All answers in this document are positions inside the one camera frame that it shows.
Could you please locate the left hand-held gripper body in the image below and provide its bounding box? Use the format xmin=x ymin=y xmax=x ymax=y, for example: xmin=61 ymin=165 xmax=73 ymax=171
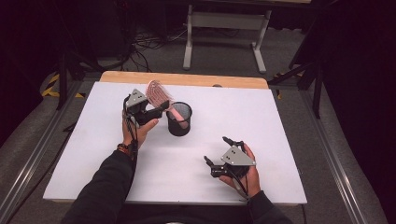
xmin=123 ymin=88 xmax=158 ymax=127

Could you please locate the white board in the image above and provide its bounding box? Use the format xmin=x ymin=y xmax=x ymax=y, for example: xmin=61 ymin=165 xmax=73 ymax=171
xmin=42 ymin=81 xmax=308 ymax=206

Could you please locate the person's left hand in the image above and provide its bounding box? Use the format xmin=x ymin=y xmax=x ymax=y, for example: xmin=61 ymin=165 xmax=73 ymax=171
xmin=121 ymin=118 xmax=160 ymax=150

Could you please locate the dark beaded bracelet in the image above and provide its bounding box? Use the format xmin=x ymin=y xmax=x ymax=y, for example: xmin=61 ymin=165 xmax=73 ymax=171
xmin=116 ymin=142 xmax=138 ymax=157

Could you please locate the aluminium rail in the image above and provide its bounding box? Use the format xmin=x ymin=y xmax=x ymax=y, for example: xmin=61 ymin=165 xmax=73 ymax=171
xmin=300 ymin=90 xmax=370 ymax=224
xmin=0 ymin=80 xmax=82 ymax=218

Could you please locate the tangle of black floor cables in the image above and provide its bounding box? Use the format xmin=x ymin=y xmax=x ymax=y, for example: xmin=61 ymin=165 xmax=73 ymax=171
xmin=124 ymin=27 xmax=188 ymax=73

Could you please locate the wooden table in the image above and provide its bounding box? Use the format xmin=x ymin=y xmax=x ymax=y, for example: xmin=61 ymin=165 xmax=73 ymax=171
xmin=99 ymin=70 xmax=270 ymax=91

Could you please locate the hand-held gripper cable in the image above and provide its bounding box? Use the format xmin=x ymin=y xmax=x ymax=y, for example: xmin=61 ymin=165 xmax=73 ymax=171
xmin=232 ymin=174 xmax=252 ymax=200
xmin=122 ymin=96 xmax=140 ymax=162

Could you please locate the person's dark clothing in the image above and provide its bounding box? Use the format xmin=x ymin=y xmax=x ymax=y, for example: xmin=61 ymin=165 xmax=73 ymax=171
xmin=118 ymin=203 xmax=250 ymax=224

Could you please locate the black metal stand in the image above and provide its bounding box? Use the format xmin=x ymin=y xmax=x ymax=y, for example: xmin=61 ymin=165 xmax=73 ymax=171
xmin=55 ymin=52 xmax=104 ymax=111
xmin=267 ymin=59 xmax=325 ymax=119

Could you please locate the yellow black hazard tape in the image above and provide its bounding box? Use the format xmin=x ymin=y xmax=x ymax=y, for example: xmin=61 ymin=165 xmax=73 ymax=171
xmin=41 ymin=73 xmax=87 ymax=99
xmin=273 ymin=73 xmax=304 ymax=101

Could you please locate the left hand-held gripper cable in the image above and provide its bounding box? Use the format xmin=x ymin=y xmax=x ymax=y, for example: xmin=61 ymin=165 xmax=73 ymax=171
xmin=122 ymin=96 xmax=140 ymax=162

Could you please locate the black mesh pen holder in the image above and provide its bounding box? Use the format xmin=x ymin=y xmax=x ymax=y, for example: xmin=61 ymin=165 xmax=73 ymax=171
xmin=165 ymin=101 xmax=193 ymax=137

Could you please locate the right hand-held gripper cable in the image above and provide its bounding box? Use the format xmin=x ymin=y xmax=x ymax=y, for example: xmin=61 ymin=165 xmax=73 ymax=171
xmin=232 ymin=174 xmax=252 ymax=200

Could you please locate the person's right hand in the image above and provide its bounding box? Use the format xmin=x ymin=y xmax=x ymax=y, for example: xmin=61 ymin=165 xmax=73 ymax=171
xmin=219 ymin=143 xmax=262 ymax=199

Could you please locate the grey metal desk frame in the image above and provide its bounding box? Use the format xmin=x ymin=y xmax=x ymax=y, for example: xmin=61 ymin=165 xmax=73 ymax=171
xmin=182 ymin=4 xmax=273 ymax=75

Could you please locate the pink hairbrush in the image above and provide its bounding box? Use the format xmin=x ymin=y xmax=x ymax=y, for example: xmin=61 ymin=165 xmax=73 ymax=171
xmin=145 ymin=79 xmax=190 ymax=130

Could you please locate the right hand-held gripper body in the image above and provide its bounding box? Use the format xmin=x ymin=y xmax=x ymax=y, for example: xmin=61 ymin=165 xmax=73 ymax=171
xmin=210 ymin=140 xmax=257 ymax=180

